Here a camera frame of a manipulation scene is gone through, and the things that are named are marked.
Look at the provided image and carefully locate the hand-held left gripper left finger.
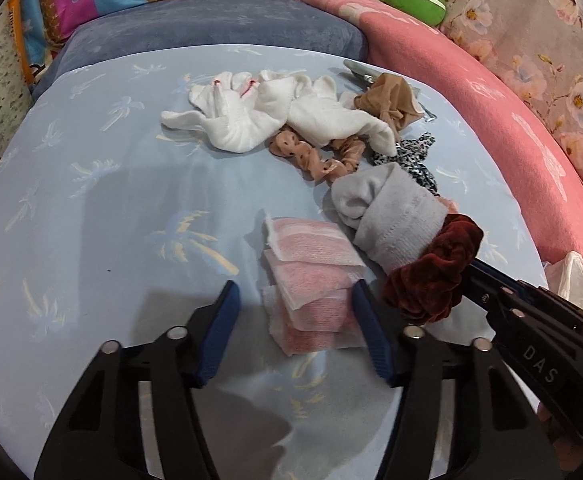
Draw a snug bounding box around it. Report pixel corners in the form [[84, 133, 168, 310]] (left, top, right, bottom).
[[34, 280, 242, 480]]

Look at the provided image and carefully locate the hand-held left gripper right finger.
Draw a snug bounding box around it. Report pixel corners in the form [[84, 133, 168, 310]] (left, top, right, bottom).
[[350, 280, 565, 480]]

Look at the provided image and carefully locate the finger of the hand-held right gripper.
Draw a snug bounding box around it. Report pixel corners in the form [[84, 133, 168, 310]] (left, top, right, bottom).
[[471, 258, 547, 302], [462, 271, 528, 327]]

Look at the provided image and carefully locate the pink white facecloth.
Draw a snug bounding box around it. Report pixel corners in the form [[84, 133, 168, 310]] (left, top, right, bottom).
[[268, 310, 368, 357], [262, 285, 358, 335], [264, 250, 358, 311], [262, 214, 372, 281]]

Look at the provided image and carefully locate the dark red velvet scrunchie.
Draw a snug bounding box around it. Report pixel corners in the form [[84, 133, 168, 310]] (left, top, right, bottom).
[[384, 213, 486, 324]]

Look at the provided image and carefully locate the white plastic bag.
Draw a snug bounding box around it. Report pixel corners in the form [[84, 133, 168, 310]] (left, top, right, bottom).
[[542, 251, 583, 318]]

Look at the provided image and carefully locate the person's right hand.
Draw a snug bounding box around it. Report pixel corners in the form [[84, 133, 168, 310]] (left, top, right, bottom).
[[536, 400, 579, 461]]

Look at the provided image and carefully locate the grey sock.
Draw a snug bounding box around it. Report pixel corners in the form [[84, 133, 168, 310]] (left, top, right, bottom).
[[331, 162, 449, 276]]

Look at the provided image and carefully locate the black white leopard scrunchie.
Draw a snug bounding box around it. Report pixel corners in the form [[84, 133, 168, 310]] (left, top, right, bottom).
[[370, 131, 439, 193]]

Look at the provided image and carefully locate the pink blanket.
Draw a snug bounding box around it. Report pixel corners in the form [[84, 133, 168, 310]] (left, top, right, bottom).
[[277, 0, 583, 276]]

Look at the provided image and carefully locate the peach dotted scrunchie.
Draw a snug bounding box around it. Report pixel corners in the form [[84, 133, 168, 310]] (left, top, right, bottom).
[[270, 129, 369, 184]]

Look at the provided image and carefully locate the beige nylon stocking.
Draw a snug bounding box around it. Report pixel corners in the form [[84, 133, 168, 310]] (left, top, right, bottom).
[[354, 73, 425, 142]]

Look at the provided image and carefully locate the white glove with red tips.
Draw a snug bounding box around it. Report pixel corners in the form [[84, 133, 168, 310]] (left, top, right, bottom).
[[160, 71, 292, 153]]

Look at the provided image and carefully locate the floral bed sheet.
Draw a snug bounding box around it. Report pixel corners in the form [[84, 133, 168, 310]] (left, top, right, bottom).
[[411, 0, 583, 211]]

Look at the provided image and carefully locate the blue-grey velvet pillow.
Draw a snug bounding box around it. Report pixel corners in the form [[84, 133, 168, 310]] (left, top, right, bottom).
[[30, 0, 370, 101]]

